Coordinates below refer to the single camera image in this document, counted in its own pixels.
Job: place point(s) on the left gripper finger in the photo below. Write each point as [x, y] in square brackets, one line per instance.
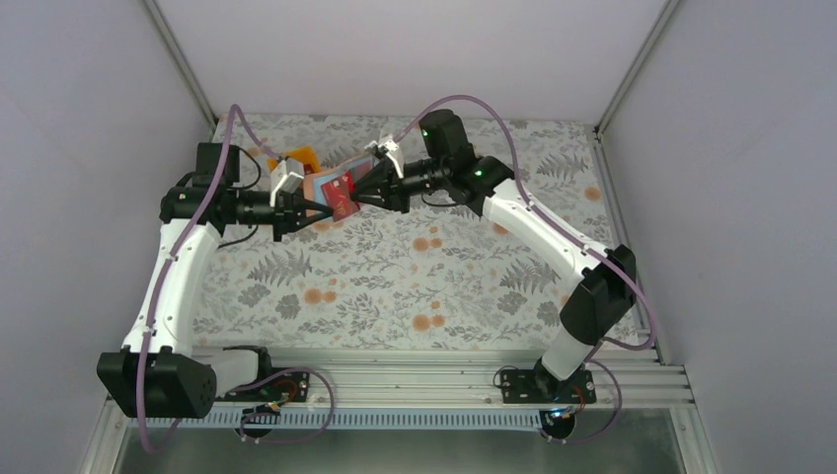
[317, 221]
[310, 207]

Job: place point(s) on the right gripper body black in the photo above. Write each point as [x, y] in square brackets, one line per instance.
[394, 193]

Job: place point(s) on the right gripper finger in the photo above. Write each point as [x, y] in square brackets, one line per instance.
[382, 198]
[378, 182]

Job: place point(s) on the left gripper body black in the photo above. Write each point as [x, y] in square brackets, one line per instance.
[289, 215]

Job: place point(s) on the tan leather card holder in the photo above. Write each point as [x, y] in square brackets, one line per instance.
[357, 166]

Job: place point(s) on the red VIP credit card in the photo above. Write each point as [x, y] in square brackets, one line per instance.
[336, 193]

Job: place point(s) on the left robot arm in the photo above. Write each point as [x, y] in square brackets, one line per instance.
[154, 374]

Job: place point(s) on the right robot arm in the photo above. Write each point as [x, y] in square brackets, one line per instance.
[603, 278]

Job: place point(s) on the yellow plastic bin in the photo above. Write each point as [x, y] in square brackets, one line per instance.
[301, 162]

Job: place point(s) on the floral table cloth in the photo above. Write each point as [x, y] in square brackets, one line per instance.
[434, 278]

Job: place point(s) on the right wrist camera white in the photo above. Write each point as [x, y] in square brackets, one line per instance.
[388, 149]

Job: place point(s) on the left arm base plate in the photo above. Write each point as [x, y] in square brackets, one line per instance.
[258, 386]

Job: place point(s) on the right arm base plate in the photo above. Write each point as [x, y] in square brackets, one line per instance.
[527, 386]

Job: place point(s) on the aluminium rail frame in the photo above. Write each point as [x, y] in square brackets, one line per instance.
[444, 390]

